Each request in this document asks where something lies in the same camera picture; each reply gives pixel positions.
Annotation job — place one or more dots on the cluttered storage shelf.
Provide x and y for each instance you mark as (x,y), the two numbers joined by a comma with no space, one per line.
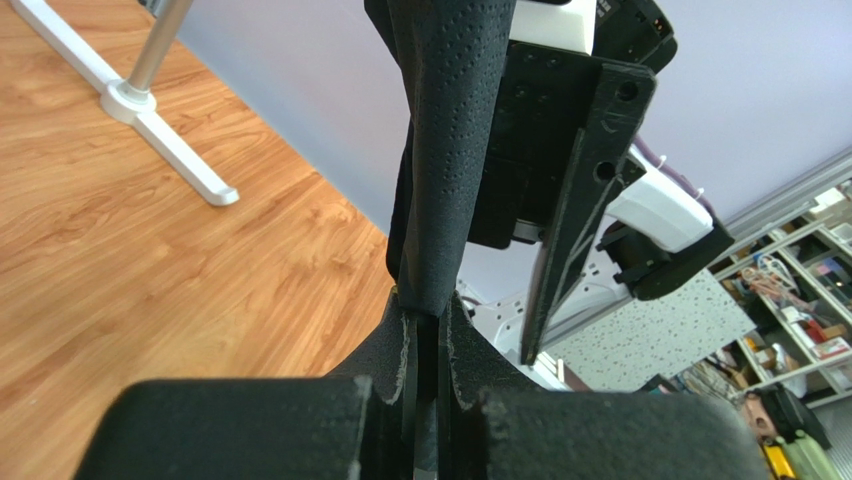
(794,283)

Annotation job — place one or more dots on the grey pole white base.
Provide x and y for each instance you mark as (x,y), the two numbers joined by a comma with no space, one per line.
(130,100)

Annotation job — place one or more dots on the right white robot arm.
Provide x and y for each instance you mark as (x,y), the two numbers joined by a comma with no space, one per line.
(655,236)

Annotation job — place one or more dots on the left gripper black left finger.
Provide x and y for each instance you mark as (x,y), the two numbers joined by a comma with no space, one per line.
(353,423)

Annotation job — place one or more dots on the speckled white panel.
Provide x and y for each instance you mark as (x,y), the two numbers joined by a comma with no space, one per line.
(624,349)

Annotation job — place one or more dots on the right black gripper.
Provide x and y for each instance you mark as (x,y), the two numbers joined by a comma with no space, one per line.
(561,128)

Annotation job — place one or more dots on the black paper napkin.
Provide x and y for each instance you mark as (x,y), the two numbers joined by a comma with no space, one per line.
(450,55)

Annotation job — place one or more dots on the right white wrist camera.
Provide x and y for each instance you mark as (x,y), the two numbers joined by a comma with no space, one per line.
(561,25)

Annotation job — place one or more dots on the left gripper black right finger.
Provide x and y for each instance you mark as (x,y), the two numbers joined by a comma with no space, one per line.
(496,423)

